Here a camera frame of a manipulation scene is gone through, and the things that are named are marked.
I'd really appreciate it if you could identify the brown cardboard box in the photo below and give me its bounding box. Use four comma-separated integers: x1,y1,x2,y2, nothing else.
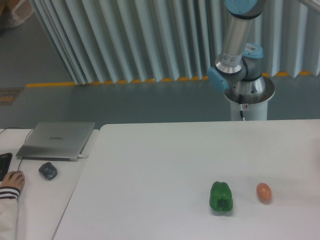
0,0,34,29

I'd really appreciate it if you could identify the dark grey earbud case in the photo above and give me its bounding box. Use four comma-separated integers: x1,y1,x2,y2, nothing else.
38,162,58,181

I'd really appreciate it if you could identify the white striped-cuff sleeve forearm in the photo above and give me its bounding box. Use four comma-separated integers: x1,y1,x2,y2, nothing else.
0,187,20,240

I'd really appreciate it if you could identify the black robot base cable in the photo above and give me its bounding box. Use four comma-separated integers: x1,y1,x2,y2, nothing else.
237,94,246,122

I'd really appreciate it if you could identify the silver closed laptop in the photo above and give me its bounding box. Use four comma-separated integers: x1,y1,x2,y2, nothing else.
16,122,95,162

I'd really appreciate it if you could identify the person's bare hand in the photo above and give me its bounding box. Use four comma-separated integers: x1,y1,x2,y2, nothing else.
0,171,25,192

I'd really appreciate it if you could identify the green bell pepper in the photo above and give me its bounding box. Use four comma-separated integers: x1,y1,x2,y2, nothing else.
209,181,233,212

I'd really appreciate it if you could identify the white laptop cable plug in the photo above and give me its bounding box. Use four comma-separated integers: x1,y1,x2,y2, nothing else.
78,155,89,159

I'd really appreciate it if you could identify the brown egg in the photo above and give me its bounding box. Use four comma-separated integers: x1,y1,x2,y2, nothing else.
256,182,272,202

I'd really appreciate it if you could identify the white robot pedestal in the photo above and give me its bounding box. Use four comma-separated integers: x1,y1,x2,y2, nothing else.
228,100,268,121

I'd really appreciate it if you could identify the white corrugated partition screen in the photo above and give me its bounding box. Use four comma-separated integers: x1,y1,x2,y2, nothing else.
31,0,320,84

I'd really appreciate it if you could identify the black mouse cable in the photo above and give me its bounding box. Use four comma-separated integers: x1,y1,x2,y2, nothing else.
0,127,35,172

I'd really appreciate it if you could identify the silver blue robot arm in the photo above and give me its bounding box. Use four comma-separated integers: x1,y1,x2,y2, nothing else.
207,0,320,104

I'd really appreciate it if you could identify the black keyboard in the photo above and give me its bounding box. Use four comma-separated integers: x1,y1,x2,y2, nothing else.
0,152,13,182

